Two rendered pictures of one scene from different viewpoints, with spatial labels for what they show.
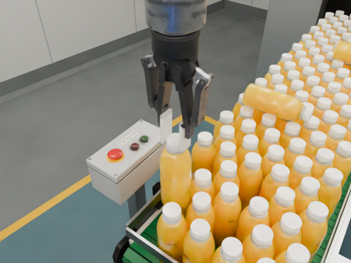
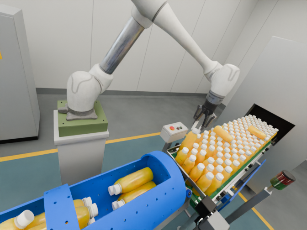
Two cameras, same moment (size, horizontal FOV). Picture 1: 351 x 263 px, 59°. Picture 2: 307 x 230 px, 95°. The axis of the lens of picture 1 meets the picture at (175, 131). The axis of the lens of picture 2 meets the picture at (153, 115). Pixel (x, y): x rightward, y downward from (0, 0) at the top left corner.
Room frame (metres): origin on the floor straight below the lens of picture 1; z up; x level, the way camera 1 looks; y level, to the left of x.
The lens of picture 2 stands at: (-0.37, 0.19, 1.71)
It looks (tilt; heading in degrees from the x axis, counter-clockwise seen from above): 31 degrees down; 8
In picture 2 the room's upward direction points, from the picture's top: 19 degrees clockwise
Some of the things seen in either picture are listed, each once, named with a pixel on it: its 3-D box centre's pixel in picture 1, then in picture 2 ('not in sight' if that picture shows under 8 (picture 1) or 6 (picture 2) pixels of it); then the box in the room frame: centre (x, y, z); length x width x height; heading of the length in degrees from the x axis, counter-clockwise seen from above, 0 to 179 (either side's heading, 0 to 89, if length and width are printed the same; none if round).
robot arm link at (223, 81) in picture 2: not in sight; (224, 78); (0.47, 0.00, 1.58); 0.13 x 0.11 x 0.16; 9
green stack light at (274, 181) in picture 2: not in sight; (278, 182); (0.34, -0.52, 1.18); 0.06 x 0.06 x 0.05
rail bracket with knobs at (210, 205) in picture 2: not in sight; (204, 206); (0.16, -0.19, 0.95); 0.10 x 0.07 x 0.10; 54
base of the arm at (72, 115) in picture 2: not in sight; (77, 108); (0.29, 0.77, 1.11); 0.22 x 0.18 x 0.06; 136
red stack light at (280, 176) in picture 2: not in sight; (285, 178); (0.34, -0.52, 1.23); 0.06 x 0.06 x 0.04
